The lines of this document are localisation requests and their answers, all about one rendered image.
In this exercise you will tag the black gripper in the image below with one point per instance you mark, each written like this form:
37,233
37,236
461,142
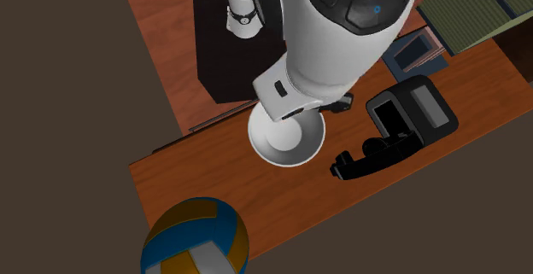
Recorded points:
339,104

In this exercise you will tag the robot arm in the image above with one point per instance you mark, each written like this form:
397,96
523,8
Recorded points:
333,44

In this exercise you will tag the white bowl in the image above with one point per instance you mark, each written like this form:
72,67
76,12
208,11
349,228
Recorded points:
287,150

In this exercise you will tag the dark blue book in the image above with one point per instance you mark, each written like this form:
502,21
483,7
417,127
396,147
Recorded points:
416,54

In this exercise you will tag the black robot stand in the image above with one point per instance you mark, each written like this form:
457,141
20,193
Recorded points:
233,69

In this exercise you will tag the brown wooden desk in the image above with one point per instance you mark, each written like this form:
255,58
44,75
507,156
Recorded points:
258,198

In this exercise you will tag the green striped box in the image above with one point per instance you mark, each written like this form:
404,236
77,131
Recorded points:
466,15

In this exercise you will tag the blue yellow white volleyball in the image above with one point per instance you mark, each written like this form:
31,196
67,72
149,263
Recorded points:
195,240

